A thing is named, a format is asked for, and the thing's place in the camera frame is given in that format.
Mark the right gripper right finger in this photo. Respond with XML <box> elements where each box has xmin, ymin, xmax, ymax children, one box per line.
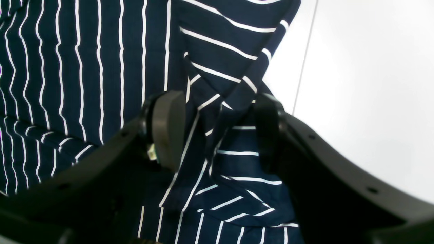
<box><xmin>254</xmin><ymin>93</ymin><xmax>434</xmax><ymax>244</ymax></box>

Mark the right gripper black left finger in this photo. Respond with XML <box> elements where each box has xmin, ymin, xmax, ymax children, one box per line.
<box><xmin>1</xmin><ymin>91</ymin><xmax>186</xmax><ymax>244</ymax></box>

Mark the navy white striped t-shirt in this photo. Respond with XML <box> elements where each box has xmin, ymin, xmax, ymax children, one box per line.
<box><xmin>1</xmin><ymin>0</ymin><xmax>305</xmax><ymax>244</ymax></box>

